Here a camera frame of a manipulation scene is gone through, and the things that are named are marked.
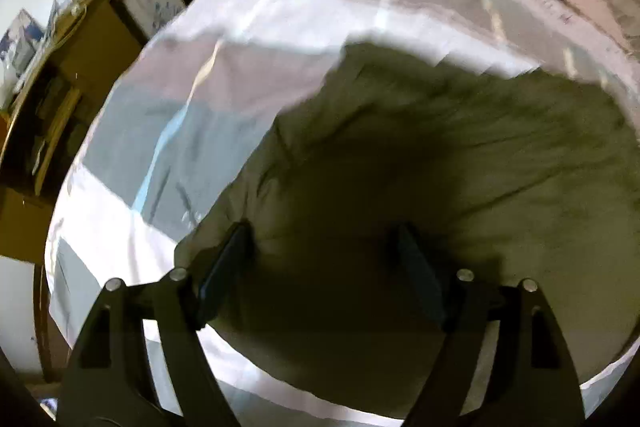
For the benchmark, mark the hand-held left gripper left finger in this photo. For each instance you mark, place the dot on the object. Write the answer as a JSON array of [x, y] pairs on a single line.
[[225, 272]]

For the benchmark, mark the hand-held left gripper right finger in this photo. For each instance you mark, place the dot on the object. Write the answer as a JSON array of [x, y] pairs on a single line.
[[420, 277]]

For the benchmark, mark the olive green hooded puffer jacket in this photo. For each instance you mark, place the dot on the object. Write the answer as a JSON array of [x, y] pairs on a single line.
[[425, 147]]

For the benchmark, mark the bed with printed duvet cover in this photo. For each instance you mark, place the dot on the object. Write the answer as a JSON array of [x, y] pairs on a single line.
[[240, 57]]

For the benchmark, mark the wooden cabinet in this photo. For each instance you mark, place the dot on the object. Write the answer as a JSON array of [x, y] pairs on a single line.
[[65, 97]]

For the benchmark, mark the framed picture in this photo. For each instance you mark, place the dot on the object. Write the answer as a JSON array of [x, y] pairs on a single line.
[[20, 49]]

